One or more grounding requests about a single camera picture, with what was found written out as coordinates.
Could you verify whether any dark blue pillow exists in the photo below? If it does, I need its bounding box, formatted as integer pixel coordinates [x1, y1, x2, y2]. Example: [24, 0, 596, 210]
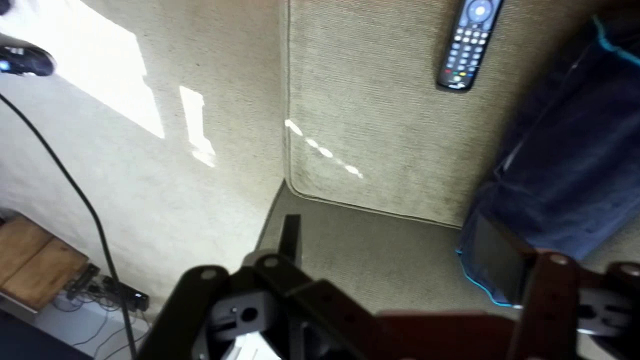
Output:
[455, 13, 640, 312]

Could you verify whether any black remote control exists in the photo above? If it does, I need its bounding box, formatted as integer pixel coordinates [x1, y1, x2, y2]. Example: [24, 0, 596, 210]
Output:
[434, 0, 505, 94]

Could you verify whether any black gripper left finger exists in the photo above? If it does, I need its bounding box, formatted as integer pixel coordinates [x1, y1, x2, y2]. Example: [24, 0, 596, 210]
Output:
[136, 213, 383, 360]

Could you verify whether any black power strip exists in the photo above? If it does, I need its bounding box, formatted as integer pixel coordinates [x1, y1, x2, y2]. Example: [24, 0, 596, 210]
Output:
[64, 262, 150, 312]

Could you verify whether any black rounded device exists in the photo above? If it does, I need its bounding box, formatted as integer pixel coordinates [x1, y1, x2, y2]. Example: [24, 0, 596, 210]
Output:
[0, 38, 56, 78]

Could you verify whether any thin black cable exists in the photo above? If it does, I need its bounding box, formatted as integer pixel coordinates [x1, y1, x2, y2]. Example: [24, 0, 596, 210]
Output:
[0, 93, 137, 360]

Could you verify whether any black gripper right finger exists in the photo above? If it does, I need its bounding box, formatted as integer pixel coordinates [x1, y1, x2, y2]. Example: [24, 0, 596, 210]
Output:
[474, 214, 640, 360]

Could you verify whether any beige fabric couch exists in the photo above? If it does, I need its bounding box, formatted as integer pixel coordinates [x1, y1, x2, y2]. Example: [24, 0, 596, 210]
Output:
[0, 0, 640, 360]

